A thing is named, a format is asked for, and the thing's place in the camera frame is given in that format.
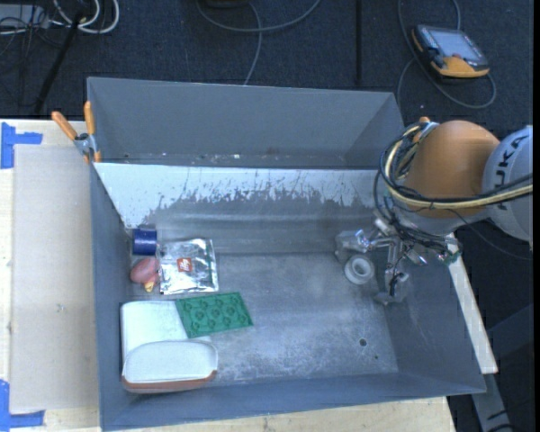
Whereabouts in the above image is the pale cardboard board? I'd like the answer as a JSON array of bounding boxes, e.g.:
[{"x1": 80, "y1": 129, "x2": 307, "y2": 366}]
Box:
[{"x1": 8, "y1": 145, "x2": 101, "y2": 416}]

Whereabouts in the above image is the pink toy animal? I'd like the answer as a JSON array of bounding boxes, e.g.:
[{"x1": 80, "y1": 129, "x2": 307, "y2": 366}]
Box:
[{"x1": 129, "y1": 256, "x2": 162, "y2": 293}]

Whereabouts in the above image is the dark green flat block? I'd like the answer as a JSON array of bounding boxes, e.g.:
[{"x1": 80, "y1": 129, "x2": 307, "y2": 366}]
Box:
[{"x1": 175, "y1": 291, "x2": 255, "y2": 340}]

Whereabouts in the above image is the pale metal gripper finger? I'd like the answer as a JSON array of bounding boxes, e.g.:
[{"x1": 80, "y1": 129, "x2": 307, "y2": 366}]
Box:
[
  {"x1": 373, "y1": 246, "x2": 410, "y2": 306},
  {"x1": 334, "y1": 229, "x2": 380, "y2": 263}
]

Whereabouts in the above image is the grey metal bin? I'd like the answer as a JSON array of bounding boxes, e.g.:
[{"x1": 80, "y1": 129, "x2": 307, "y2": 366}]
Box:
[{"x1": 85, "y1": 76, "x2": 488, "y2": 432}]

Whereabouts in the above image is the blue cylinder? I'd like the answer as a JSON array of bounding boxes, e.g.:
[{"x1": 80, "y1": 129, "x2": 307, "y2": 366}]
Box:
[{"x1": 131, "y1": 227, "x2": 159, "y2": 257}]

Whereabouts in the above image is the white flat box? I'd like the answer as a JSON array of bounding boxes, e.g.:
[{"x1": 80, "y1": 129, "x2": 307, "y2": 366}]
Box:
[{"x1": 119, "y1": 300, "x2": 213, "y2": 371}]

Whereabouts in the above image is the white tape roll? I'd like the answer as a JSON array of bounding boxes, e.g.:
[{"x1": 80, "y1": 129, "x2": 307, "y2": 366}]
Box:
[{"x1": 344, "y1": 254, "x2": 376, "y2": 286}]

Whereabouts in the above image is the silver foil packet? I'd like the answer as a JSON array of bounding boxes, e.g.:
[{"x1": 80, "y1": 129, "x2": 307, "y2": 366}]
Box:
[{"x1": 156, "y1": 238, "x2": 221, "y2": 296}]

